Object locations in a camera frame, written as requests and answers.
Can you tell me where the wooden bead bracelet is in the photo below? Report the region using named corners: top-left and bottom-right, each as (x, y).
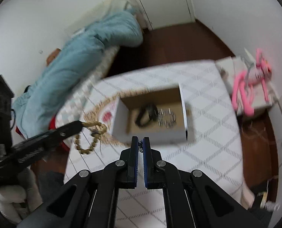
top-left (73, 120), bottom-right (109, 156)

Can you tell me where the silver link bracelet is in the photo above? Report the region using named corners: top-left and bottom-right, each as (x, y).
top-left (156, 108), bottom-right (177, 127)

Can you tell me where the black band bracelet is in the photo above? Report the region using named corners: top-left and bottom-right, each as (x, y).
top-left (134, 103), bottom-right (159, 128)

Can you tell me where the red bed sheet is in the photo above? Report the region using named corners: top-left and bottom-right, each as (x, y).
top-left (15, 116), bottom-right (70, 153)

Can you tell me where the white cardboard box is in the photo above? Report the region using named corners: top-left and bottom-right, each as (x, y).
top-left (109, 83), bottom-right (188, 145)

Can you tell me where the white diamond pattern tablecloth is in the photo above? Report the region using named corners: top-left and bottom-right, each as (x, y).
top-left (64, 60), bottom-right (251, 228)

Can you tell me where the brown plush toy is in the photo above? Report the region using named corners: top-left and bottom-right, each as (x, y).
top-left (46, 48), bottom-right (61, 66)

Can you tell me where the teal blue duvet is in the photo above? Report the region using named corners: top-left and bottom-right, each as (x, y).
top-left (12, 10), bottom-right (143, 139)

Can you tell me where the cream pillow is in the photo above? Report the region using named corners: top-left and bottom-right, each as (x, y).
top-left (65, 0), bottom-right (147, 36)

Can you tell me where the pink panther plush toy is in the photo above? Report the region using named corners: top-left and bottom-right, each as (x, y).
top-left (232, 48), bottom-right (272, 117)

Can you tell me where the white door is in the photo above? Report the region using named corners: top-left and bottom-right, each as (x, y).
top-left (136, 0), bottom-right (195, 30)

